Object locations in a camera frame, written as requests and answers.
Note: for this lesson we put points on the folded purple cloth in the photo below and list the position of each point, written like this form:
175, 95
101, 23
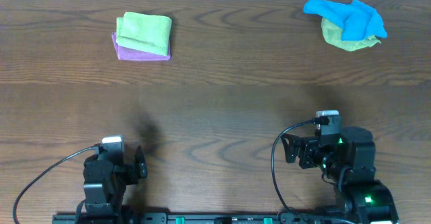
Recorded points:
128, 54

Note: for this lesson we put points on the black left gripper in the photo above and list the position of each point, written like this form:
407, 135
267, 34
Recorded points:
135, 169

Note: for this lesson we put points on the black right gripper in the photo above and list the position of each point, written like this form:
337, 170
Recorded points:
308, 146

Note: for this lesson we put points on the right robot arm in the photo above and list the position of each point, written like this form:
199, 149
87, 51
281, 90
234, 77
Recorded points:
345, 156

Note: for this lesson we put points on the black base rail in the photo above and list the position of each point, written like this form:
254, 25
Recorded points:
163, 218

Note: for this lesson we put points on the crumpled blue cloth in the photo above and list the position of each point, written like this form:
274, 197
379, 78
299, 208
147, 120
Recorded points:
357, 19

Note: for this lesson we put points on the green microfiber cloth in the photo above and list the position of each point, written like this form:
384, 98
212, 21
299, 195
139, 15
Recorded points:
148, 33

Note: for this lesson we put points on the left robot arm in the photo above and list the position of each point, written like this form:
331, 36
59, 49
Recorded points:
106, 178

